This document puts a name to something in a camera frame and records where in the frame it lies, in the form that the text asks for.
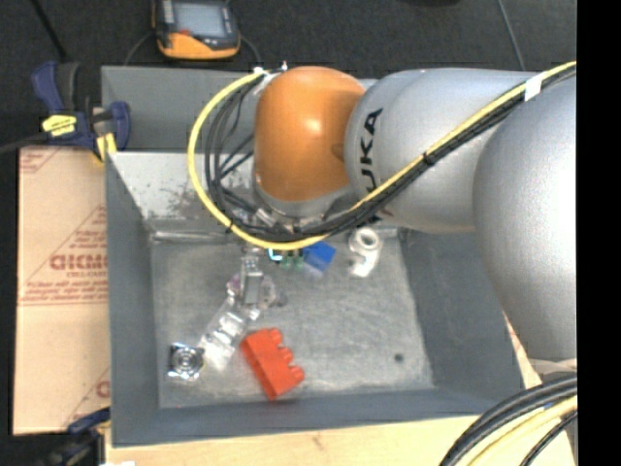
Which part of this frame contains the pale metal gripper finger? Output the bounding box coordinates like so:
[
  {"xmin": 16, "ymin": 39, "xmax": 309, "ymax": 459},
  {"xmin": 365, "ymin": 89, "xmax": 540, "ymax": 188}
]
[{"xmin": 242, "ymin": 255, "xmax": 266, "ymax": 306}]

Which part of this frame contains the clear plastic bottle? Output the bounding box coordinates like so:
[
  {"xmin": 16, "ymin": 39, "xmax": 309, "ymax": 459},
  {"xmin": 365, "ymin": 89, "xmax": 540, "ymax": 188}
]
[{"xmin": 197, "ymin": 297, "xmax": 262, "ymax": 374}]

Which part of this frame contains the blue block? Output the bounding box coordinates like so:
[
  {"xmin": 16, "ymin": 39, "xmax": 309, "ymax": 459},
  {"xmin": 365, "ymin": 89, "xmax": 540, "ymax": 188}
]
[{"xmin": 302, "ymin": 241, "xmax": 338, "ymax": 280}]

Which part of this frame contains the red toy building brick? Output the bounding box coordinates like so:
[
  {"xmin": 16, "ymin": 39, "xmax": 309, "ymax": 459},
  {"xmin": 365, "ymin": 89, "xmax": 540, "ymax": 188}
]
[{"xmin": 239, "ymin": 327, "xmax": 307, "ymax": 402}]

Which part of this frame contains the white plastic fitting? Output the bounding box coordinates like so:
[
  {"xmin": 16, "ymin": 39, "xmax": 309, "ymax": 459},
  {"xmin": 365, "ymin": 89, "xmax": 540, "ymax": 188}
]
[{"xmin": 347, "ymin": 226, "xmax": 384, "ymax": 280}]

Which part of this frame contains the grey metal bin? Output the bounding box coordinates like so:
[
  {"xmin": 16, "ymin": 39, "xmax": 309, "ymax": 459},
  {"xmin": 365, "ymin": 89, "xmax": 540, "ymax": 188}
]
[{"xmin": 100, "ymin": 64, "xmax": 528, "ymax": 447}]

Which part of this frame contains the brown cardboard board, red print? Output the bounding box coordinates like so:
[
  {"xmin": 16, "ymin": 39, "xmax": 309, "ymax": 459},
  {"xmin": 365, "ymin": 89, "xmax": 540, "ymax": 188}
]
[{"xmin": 12, "ymin": 145, "xmax": 113, "ymax": 437}]

